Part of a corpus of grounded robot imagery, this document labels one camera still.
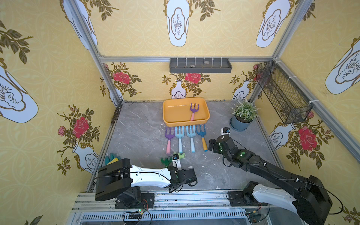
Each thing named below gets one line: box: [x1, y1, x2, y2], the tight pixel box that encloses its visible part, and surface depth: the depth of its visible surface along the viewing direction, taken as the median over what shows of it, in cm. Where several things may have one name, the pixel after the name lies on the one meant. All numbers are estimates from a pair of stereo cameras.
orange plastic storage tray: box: [162, 97, 210, 128], surface depth 116 cm
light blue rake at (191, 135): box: [186, 125, 196, 153], surface depth 102 cm
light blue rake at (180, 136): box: [174, 126, 185, 154], surface depth 102 cm
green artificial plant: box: [230, 98, 261, 121], surface depth 94 cm
